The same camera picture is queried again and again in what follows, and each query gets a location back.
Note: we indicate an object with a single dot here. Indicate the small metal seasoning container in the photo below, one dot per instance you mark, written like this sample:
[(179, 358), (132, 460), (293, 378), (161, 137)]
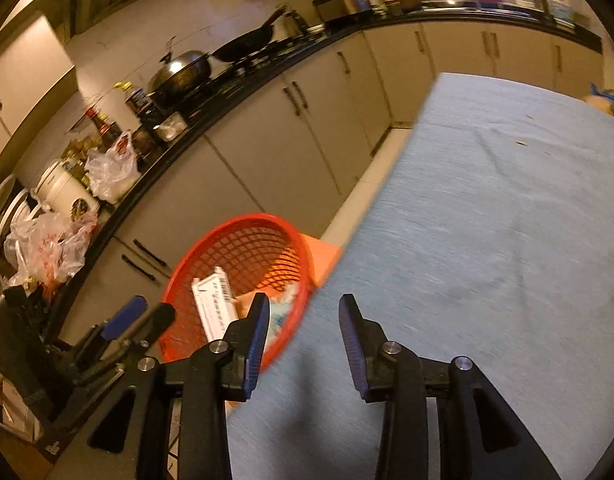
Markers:
[(172, 127)]

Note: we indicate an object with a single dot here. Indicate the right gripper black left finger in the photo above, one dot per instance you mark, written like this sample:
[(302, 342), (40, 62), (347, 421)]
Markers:
[(127, 436)]

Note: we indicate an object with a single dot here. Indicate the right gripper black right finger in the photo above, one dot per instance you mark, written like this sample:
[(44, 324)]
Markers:
[(479, 434)]

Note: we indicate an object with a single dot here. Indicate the red plastic mesh basket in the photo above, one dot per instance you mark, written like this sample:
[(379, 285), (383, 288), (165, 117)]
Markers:
[(258, 252)]

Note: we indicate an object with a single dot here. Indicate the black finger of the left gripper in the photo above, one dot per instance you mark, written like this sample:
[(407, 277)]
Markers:
[(143, 334), (95, 342)]

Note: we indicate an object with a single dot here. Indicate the black frying pan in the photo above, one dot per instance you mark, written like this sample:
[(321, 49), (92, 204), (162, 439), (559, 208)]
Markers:
[(251, 42)]

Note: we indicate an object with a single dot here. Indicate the silver rice cooker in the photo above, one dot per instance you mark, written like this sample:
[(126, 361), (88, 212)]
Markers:
[(336, 13)]

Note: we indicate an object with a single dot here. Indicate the upper wall cabinet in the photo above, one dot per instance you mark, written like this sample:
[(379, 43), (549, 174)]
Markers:
[(37, 77)]

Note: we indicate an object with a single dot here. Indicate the white plastic bag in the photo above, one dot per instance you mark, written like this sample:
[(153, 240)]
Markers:
[(113, 173)]

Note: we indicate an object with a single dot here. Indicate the beige lower kitchen cabinets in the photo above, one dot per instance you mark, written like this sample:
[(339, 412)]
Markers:
[(294, 137)]

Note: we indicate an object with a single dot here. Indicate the yellow cap oil bottle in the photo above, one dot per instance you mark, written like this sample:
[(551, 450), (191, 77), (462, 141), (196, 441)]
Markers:
[(141, 105)]

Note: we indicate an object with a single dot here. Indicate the blue bag behind table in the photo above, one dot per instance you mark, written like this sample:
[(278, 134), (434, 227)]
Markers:
[(602, 100)]

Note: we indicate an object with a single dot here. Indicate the steel wok with lid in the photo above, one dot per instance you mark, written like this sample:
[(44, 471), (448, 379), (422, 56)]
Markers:
[(178, 76)]

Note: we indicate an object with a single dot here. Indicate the dark soy sauce bottle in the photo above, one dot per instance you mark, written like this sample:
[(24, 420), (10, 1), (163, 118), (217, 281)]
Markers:
[(109, 131)]

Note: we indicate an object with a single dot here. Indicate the white electric kettle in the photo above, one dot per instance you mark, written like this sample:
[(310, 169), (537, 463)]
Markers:
[(63, 193)]

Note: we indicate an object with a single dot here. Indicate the pink printed plastic bag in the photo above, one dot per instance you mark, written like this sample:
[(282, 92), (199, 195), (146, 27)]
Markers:
[(48, 250)]

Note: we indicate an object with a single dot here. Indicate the white and blue small box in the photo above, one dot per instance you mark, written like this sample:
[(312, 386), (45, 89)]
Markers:
[(214, 303)]

